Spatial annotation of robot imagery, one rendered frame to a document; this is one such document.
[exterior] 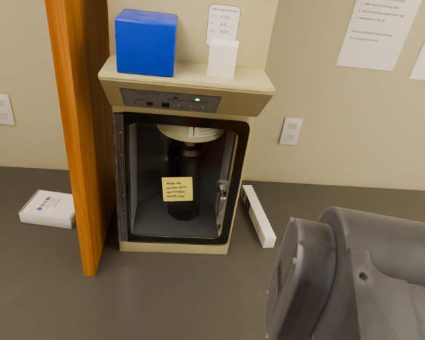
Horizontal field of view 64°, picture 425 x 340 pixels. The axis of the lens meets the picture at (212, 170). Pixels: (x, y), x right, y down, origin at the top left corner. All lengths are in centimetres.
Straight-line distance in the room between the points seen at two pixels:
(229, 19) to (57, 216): 76
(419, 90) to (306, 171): 50
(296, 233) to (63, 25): 57
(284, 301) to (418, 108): 139
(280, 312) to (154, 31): 52
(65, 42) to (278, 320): 58
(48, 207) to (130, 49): 69
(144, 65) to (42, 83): 72
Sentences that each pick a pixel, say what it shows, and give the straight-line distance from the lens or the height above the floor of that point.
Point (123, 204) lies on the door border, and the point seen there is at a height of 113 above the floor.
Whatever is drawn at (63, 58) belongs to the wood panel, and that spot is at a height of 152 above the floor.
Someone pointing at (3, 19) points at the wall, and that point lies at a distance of 128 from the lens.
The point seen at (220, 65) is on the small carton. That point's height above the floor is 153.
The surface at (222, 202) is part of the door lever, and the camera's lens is 83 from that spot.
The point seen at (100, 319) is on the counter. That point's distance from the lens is 93.
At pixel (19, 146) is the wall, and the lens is 145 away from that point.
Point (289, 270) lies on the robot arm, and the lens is 16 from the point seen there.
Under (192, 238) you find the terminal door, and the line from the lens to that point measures 99.
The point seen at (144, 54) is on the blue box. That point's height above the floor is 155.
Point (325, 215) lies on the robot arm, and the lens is 18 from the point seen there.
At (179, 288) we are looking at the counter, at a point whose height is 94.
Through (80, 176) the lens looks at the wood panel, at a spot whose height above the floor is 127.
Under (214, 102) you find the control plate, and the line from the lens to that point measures 69.
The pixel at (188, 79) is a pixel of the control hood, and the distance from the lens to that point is 63.
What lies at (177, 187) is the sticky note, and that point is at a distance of 87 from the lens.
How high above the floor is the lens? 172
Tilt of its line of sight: 33 degrees down
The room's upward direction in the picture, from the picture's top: 8 degrees clockwise
